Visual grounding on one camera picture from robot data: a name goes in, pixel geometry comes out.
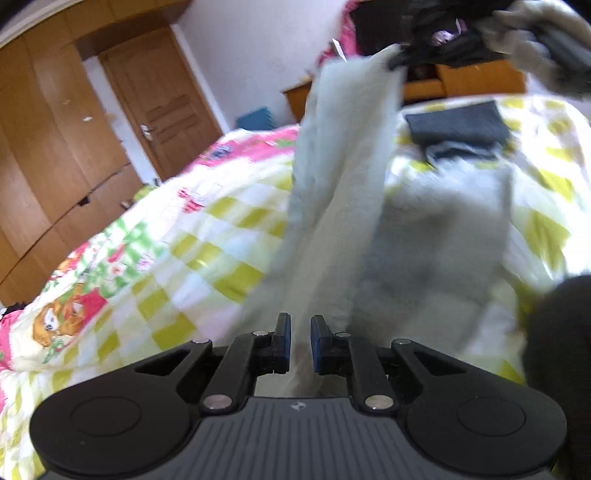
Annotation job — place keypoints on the wooden wardrobe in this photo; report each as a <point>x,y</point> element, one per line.
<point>63,170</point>

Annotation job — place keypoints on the blue foam mat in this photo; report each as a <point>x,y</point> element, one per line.
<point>259,120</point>

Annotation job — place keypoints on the black folded garment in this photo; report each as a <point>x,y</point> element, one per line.
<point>556,361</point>

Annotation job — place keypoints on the pink bag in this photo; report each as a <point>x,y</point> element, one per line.
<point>343,46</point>

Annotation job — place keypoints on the colourful checked bed quilt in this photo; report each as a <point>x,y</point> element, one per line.
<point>182,261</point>

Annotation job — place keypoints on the grey-green pants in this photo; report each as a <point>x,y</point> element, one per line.
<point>417,263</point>

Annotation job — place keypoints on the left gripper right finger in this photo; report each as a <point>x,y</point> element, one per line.
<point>354,358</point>

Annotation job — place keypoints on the folded dark grey pants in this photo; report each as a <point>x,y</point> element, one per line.
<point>475,132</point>

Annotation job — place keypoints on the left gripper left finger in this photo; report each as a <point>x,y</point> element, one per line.
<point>237,367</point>

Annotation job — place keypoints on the wooden sideboard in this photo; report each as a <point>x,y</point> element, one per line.
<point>434,82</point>

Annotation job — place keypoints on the right gloved hand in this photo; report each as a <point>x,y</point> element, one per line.
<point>510,32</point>

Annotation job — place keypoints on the brown wooden door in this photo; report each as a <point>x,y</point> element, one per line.
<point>161,99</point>

